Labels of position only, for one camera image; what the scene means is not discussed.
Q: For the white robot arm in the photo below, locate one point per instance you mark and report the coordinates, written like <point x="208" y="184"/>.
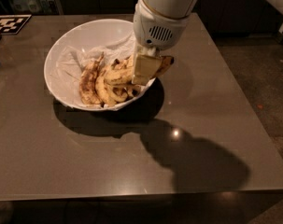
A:
<point x="158" y="25"/>

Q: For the white bowl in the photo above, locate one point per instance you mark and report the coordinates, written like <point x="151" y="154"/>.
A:
<point x="107" y="30"/>

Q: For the curved middle banana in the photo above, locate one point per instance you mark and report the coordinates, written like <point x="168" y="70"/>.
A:
<point x="118" y="94"/>

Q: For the right dark-tipped banana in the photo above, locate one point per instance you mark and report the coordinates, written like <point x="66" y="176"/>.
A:
<point x="133" y="90"/>

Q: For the white paper liner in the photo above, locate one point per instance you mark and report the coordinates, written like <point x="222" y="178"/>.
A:
<point x="65" y="64"/>

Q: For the leftmost brown banana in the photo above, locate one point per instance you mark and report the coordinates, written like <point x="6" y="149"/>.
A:
<point x="88" y="77"/>

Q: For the black white fiducial marker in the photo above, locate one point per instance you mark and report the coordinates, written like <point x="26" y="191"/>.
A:
<point x="12" y="24"/>

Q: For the spotted banana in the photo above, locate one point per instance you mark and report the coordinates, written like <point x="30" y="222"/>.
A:
<point x="124" y="75"/>

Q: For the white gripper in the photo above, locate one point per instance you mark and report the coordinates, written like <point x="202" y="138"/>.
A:
<point x="153" y="28"/>

